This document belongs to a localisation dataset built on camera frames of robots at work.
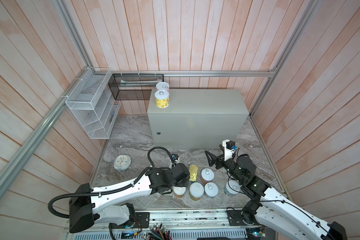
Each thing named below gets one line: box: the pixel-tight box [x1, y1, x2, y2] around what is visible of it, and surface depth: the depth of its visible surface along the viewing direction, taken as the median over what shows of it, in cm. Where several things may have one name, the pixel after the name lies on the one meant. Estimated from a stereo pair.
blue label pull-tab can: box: [204, 181, 219, 199], surface depth 80 cm
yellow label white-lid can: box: [154, 89, 170, 109], surface depth 76 cm
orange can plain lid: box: [189, 182, 205, 201], surface depth 78 cm
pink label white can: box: [155, 81, 170, 93], surface depth 80 cm
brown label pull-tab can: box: [201, 167, 215, 186], surface depth 85 cm
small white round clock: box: [113, 154, 132, 171], surface depth 93 cm
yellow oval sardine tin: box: [189, 164, 199, 182], surface depth 89 cm
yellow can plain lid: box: [173, 186, 186, 196], surface depth 78 cm
